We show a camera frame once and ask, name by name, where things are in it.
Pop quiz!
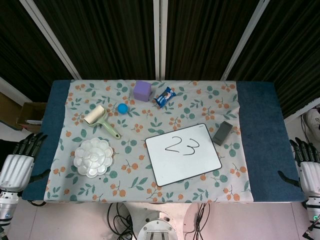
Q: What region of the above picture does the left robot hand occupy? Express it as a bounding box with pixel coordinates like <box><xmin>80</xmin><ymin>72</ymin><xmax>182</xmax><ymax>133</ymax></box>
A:
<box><xmin>0</xmin><ymin>132</ymin><xmax>52</xmax><ymax>192</ymax></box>

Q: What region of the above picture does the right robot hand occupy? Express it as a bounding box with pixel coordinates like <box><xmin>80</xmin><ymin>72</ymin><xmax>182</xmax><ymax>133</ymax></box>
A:
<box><xmin>277</xmin><ymin>136</ymin><xmax>320</xmax><ymax>198</ymax></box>

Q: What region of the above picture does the dark grey board eraser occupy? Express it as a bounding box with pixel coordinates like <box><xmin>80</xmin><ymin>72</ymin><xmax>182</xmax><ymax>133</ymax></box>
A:
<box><xmin>211</xmin><ymin>120</ymin><xmax>233</xmax><ymax>146</ymax></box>

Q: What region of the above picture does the white sneaker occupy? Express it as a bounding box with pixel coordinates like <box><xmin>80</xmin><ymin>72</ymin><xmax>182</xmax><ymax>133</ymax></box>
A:
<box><xmin>305</xmin><ymin>109</ymin><xmax>320</xmax><ymax>131</ymax></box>

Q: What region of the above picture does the cardboard box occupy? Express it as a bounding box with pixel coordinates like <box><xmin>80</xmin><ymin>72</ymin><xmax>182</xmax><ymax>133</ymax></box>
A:
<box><xmin>16</xmin><ymin>101</ymin><xmax>47</xmax><ymax>131</ymax></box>

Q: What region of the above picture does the blue felt table cover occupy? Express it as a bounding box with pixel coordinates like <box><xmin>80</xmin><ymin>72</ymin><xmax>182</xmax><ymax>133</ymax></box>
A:
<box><xmin>21</xmin><ymin>79</ymin><xmax>311</xmax><ymax>202</ymax></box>

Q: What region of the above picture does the white flower paint palette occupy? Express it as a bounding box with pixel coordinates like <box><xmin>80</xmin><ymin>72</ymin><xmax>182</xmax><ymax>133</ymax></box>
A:
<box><xmin>73</xmin><ymin>137</ymin><xmax>115</xmax><ymax>179</ymax></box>

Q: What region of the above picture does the green lint roller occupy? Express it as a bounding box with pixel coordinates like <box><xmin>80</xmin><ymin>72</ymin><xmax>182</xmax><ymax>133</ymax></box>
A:
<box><xmin>83</xmin><ymin>104</ymin><xmax>122</xmax><ymax>140</ymax></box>

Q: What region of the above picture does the white dry-erase board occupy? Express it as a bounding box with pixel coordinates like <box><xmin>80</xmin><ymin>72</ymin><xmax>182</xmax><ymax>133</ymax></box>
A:
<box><xmin>144</xmin><ymin>122</ymin><xmax>223</xmax><ymax>187</ymax></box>

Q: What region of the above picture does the floral tablecloth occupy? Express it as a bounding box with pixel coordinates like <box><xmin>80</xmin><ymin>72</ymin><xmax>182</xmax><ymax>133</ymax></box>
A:
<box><xmin>43</xmin><ymin>79</ymin><xmax>255</xmax><ymax>204</ymax></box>

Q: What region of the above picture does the purple foam cube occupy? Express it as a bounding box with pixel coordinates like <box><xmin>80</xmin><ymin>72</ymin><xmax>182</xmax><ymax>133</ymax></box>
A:
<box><xmin>132</xmin><ymin>80</ymin><xmax>153</xmax><ymax>102</ymax></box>

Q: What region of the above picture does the white robot torso base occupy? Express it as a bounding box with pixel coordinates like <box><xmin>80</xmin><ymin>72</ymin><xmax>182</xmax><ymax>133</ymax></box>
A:
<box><xmin>136</xmin><ymin>211</ymin><xmax>179</xmax><ymax>240</ymax></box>

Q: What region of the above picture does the black ribbed curtain panel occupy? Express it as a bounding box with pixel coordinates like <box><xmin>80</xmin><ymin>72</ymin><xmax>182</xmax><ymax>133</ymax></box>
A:
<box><xmin>165</xmin><ymin>0</ymin><xmax>262</xmax><ymax>81</ymax></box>
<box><xmin>34</xmin><ymin>0</ymin><xmax>156</xmax><ymax>80</ymax></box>

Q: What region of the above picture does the blue cookie packet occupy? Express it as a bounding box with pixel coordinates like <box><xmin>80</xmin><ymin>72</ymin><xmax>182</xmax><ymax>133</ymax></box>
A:
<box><xmin>153</xmin><ymin>86</ymin><xmax>177</xmax><ymax>109</ymax></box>

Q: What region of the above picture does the black cable bundle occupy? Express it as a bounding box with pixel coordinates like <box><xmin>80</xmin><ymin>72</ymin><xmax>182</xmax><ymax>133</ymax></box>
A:
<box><xmin>183</xmin><ymin>202</ymin><xmax>210</xmax><ymax>240</ymax></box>
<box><xmin>107</xmin><ymin>202</ymin><xmax>138</xmax><ymax>240</ymax></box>

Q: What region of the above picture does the white partition frame post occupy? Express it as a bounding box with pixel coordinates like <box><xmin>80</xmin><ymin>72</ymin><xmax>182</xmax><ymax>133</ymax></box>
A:
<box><xmin>153</xmin><ymin>0</ymin><xmax>169</xmax><ymax>81</ymax></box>
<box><xmin>19</xmin><ymin>0</ymin><xmax>81</xmax><ymax>80</ymax></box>
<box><xmin>221</xmin><ymin>0</ymin><xmax>271</xmax><ymax>81</ymax></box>

